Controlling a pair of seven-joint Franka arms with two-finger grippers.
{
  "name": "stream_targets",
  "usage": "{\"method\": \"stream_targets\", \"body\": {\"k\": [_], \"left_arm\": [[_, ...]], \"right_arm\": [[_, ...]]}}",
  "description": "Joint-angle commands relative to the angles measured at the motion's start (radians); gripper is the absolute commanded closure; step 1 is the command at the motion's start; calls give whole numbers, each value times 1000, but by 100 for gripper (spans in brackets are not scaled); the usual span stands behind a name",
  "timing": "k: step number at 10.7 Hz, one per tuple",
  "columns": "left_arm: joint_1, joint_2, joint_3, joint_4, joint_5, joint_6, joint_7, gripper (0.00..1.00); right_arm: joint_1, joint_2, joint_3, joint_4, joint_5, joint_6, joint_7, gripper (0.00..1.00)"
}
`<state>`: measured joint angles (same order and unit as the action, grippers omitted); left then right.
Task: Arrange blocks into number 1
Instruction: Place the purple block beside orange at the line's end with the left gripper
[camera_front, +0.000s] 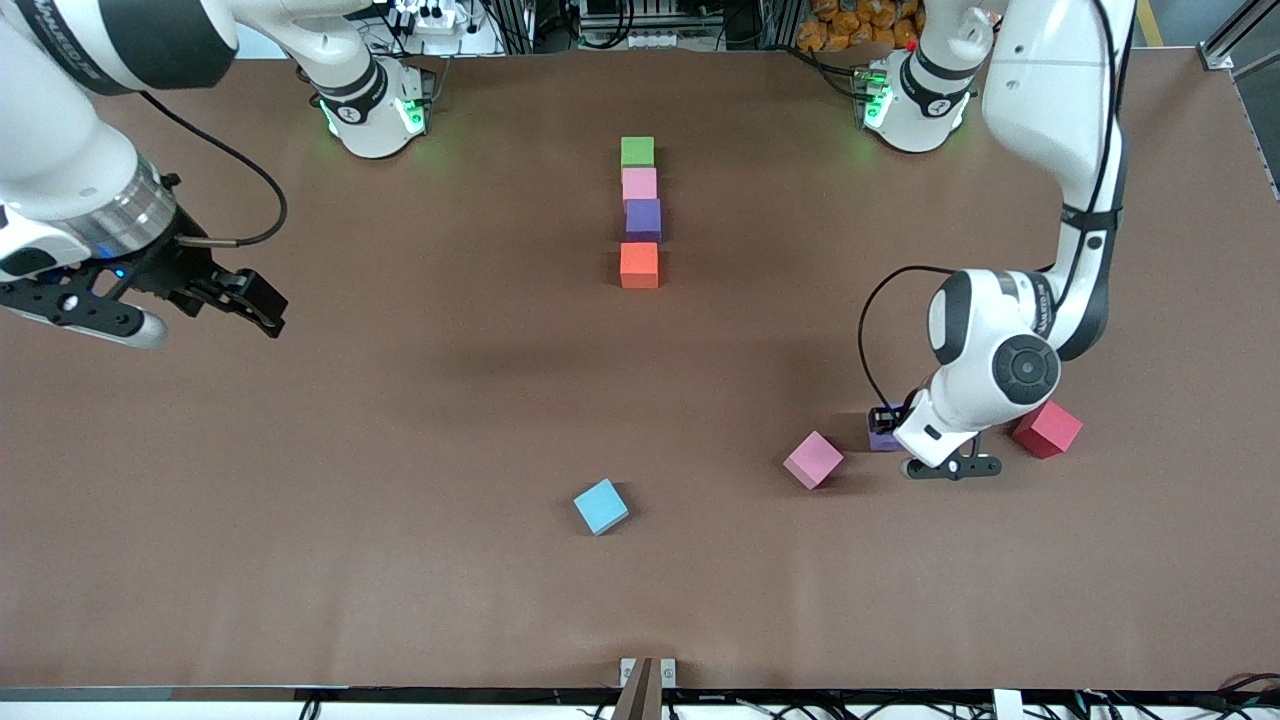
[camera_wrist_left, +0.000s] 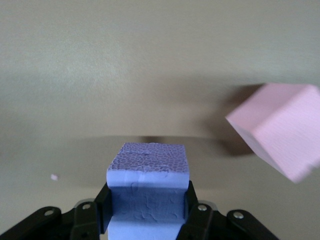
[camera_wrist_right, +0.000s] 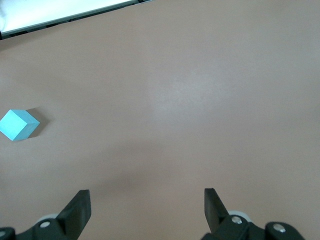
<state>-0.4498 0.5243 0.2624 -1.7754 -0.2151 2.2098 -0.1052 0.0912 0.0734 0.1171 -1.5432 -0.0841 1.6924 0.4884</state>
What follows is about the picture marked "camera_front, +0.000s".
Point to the purple foam cube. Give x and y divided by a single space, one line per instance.
643 218
880 440

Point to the red foam cube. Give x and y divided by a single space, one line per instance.
1050 432

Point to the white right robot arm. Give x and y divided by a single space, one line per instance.
60 150

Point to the blue foam cube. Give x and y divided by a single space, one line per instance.
601 506

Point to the bag of orange items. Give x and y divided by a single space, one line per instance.
860 20

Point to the pink foam cube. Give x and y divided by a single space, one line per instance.
813 459
640 184

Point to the white power strip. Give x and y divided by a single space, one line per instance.
432 16

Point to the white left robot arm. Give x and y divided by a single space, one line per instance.
1050 100

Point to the aluminium frame post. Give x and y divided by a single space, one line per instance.
1240 35

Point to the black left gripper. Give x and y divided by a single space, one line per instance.
886 417

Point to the orange foam cube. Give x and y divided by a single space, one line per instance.
639 265

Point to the green foam cube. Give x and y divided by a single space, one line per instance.
637 152

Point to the metal bracket with brown post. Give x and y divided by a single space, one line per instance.
647 680

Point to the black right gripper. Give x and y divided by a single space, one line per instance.
170 271

